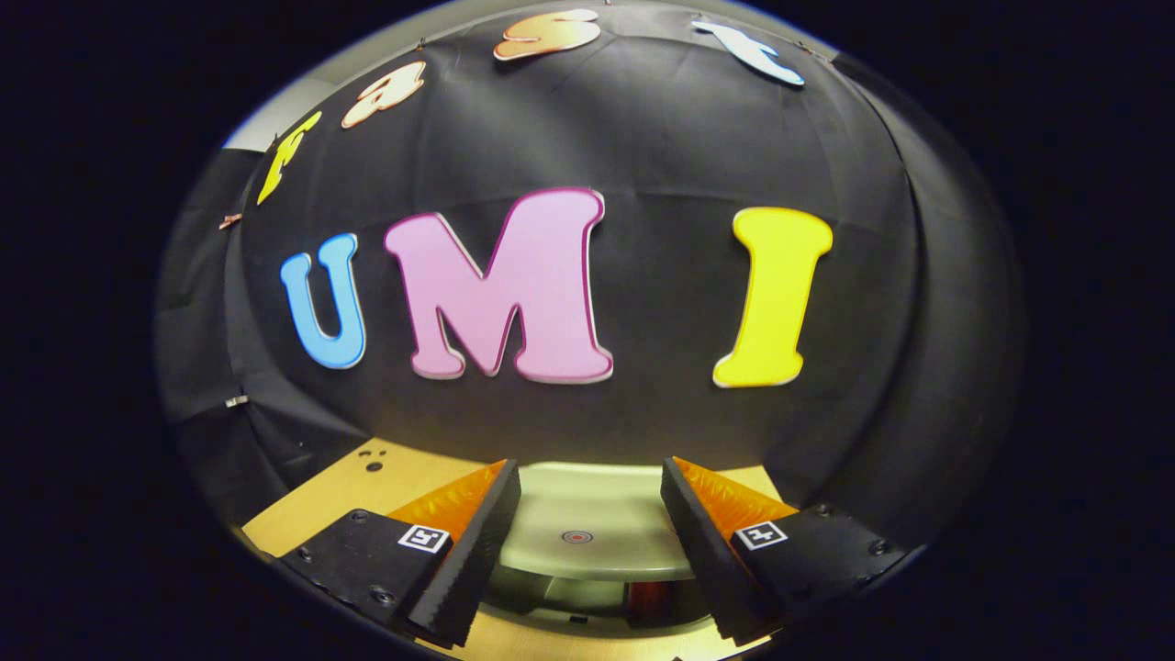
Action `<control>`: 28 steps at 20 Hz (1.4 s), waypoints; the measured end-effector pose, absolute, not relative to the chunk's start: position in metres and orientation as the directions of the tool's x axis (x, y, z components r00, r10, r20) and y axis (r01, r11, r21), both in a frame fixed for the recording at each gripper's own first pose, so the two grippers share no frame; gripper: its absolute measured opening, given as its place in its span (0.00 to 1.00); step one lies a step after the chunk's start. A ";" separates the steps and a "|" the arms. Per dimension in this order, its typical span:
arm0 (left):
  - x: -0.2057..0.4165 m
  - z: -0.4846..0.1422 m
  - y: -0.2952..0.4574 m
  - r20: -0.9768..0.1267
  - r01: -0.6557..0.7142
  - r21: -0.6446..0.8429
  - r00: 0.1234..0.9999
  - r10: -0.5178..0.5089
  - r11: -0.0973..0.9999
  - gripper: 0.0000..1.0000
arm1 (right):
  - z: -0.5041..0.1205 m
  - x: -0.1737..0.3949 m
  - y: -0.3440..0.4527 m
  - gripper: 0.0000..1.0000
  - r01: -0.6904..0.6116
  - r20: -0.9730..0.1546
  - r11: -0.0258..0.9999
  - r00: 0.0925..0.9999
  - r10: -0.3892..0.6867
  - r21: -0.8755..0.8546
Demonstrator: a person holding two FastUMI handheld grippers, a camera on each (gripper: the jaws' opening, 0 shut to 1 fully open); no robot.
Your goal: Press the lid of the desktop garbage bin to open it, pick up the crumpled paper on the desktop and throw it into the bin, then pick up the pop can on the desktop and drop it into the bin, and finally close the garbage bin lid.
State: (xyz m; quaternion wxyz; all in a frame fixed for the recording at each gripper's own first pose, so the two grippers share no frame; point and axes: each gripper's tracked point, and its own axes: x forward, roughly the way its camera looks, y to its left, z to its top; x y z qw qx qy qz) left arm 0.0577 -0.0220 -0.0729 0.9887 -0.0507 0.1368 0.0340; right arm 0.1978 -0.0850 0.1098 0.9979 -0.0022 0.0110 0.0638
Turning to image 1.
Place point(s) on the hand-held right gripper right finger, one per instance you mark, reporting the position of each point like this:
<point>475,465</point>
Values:
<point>702,542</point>

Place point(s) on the copper cloth clip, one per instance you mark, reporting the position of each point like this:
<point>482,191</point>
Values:
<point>229,220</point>

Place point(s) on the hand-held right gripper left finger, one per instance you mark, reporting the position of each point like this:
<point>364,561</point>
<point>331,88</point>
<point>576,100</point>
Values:
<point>473,542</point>

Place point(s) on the wooden desktop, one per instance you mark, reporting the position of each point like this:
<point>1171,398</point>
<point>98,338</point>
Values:
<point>367,496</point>

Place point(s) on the black backdrop cloth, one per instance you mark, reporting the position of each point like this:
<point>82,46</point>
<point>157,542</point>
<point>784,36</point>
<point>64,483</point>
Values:
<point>661,138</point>

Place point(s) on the pale green desktop garbage bin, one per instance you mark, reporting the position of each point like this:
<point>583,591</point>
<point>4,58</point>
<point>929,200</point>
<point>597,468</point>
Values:
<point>587,514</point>

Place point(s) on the orange pop can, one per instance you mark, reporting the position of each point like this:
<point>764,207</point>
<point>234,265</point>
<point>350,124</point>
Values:
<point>647,601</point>

